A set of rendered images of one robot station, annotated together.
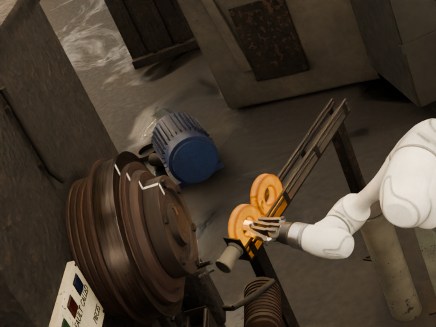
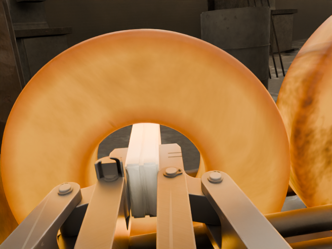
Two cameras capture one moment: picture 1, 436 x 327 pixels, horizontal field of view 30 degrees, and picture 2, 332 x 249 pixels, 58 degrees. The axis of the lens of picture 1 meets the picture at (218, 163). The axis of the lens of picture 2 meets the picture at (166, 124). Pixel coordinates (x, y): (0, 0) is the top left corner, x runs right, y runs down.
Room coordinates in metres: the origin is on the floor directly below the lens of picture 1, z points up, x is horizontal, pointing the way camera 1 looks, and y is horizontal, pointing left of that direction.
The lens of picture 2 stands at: (2.25, -0.11, 0.78)
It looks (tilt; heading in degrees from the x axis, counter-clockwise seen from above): 18 degrees down; 42
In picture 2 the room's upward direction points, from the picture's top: 4 degrees counter-clockwise
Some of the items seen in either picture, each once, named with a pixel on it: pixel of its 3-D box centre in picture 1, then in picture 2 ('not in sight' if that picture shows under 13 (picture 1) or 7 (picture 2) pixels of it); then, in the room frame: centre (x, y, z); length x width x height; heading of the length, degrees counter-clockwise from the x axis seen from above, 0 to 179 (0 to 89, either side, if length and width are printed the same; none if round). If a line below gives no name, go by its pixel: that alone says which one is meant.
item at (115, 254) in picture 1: (140, 235); not in sight; (1.92, 0.28, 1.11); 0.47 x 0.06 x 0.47; 166
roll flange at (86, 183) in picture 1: (113, 244); not in sight; (1.94, 0.36, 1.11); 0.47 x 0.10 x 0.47; 166
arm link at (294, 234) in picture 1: (300, 236); not in sight; (2.19, -0.15, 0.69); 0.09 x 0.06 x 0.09; 131
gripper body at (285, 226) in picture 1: (281, 232); not in sight; (2.25, -0.10, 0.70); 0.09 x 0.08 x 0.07; 41
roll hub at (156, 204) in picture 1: (172, 226); not in sight; (1.89, 0.18, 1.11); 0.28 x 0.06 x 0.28; 166
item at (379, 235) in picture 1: (389, 262); not in sight; (2.40, -0.43, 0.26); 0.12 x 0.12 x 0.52
